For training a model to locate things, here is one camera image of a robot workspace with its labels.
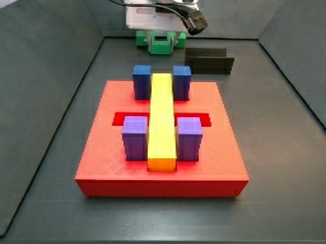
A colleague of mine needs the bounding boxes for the right purple block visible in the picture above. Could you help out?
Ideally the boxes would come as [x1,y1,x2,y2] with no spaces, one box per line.
[177,117,203,161]

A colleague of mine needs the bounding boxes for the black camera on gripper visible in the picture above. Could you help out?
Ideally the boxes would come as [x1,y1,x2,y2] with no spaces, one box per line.
[182,9,207,35]

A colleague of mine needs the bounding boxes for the purple block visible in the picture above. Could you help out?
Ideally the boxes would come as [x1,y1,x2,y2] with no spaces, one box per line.
[177,117,203,161]
[122,116,149,161]

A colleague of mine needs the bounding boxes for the right dark blue block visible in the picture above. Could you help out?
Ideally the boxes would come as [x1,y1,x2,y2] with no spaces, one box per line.
[174,66,191,101]

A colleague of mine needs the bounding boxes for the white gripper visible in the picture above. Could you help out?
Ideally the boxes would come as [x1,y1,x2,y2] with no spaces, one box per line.
[123,0,199,53]

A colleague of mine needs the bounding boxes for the black fixture bracket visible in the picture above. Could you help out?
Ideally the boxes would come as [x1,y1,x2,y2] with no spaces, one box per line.
[185,48,234,75]

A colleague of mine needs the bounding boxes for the green stepped block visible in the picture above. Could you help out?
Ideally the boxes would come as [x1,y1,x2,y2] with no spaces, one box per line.
[135,30,186,55]

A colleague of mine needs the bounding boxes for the yellow long bar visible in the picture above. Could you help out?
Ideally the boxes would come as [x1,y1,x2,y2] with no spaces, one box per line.
[149,73,177,172]

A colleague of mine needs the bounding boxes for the red base board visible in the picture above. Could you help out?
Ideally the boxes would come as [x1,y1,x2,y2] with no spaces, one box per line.
[75,81,250,197]

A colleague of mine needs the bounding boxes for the dark blue block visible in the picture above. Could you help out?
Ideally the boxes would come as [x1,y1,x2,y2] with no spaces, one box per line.
[174,66,191,101]
[133,65,151,100]

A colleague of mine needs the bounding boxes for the left dark blue block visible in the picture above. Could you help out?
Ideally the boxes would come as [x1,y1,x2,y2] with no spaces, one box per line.
[133,65,151,100]

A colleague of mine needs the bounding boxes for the black cable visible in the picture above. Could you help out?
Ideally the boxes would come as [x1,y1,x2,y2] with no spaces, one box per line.
[107,0,193,20]

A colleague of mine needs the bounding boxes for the left purple block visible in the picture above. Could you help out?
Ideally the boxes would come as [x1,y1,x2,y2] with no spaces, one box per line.
[122,116,149,161]

